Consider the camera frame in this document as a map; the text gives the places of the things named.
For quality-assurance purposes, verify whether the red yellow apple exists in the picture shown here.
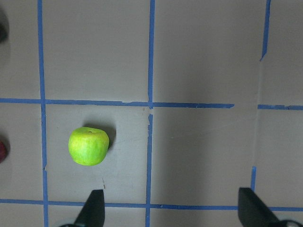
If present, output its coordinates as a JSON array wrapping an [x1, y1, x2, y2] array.
[[0, 141, 8, 163]]

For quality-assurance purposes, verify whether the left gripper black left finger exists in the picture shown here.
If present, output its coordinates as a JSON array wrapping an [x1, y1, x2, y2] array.
[[73, 190, 105, 227]]

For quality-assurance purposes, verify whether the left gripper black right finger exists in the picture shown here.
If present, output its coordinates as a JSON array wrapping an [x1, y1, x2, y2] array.
[[238, 187, 280, 227]]

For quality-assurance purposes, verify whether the green apple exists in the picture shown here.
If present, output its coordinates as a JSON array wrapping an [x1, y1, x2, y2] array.
[[68, 127, 109, 166]]

